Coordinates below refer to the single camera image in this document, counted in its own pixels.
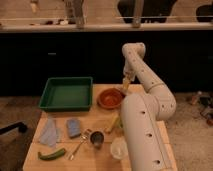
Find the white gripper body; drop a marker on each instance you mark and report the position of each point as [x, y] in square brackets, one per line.
[129, 73]

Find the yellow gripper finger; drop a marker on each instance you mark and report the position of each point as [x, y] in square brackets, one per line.
[125, 84]

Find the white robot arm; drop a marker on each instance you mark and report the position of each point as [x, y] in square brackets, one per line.
[140, 112]

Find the red-orange bowl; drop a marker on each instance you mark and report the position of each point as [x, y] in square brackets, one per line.
[110, 98]

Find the metal measuring cup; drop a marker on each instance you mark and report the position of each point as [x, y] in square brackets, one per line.
[96, 138]

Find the green plastic tray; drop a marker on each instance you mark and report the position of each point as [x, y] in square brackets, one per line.
[63, 94]

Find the blue sponge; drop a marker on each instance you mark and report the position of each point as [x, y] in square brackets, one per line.
[73, 127]

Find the metal spoon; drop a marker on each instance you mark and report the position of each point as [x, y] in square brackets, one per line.
[84, 137]

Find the light blue cloth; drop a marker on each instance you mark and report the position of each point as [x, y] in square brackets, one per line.
[50, 134]

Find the green pepper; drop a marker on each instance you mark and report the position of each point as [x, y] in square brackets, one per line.
[48, 157]

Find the black chair part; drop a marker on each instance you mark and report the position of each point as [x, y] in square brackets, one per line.
[20, 126]

